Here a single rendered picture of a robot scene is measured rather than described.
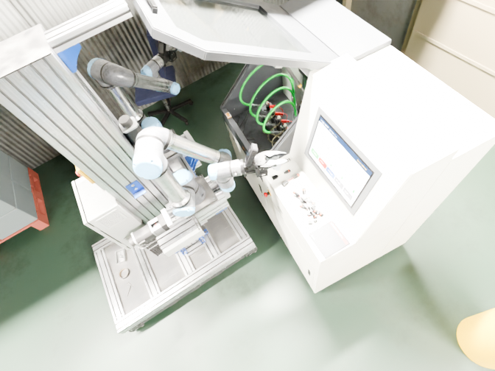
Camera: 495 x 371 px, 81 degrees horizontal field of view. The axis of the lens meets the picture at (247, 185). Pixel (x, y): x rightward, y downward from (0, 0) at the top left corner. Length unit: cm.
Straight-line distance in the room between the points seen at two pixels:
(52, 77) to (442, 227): 283
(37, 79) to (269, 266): 207
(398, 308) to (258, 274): 111
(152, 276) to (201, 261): 42
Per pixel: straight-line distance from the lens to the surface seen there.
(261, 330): 255
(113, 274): 286
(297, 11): 210
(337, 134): 146
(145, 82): 184
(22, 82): 131
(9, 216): 365
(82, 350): 312
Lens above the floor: 253
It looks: 58 degrees down
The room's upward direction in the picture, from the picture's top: 18 degrees counter-clockwise
